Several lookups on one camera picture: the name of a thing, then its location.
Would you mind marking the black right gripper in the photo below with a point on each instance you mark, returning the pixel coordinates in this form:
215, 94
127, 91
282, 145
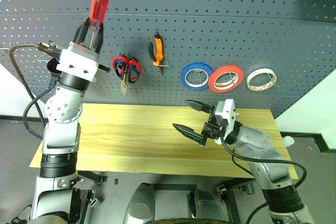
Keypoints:
212, 130

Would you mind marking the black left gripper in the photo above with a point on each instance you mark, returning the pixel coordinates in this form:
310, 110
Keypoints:
104, 68

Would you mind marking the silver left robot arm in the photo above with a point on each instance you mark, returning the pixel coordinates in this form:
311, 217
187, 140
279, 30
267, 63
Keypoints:
63, 108

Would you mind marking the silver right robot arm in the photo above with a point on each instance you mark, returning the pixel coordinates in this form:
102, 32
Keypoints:
257, 140

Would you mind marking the red tape roll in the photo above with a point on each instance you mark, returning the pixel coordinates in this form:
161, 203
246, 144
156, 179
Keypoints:
212, 81

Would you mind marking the blue tape roll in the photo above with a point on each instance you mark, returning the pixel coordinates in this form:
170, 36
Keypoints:
183, 77

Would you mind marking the white tape roll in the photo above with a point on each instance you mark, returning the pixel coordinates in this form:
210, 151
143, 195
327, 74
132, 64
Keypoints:
248, 81

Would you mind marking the dark grey perforated pegboard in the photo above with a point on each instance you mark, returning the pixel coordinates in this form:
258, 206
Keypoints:
210, 11

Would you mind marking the black plastic cup holder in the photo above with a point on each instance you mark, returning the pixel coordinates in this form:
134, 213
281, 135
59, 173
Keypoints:
52, 67

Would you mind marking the grey rounded shape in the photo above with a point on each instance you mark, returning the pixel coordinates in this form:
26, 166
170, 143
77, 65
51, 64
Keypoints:
139, 205
207, 208

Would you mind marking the small white plastic object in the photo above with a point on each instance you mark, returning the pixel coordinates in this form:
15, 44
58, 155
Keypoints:
287, 141

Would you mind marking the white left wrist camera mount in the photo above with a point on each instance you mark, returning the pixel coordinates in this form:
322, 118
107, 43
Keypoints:
78, 64

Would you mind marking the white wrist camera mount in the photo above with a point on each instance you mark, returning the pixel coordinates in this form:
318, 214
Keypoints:
78, 64
228, 113

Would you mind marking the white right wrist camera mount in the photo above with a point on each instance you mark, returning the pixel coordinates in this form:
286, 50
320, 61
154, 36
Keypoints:
228, 113

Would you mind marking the black metal table frame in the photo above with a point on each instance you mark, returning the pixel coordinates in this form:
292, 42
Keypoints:
233, 205

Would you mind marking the black table bracket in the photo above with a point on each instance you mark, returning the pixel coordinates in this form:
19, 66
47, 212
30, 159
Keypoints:
102, 180

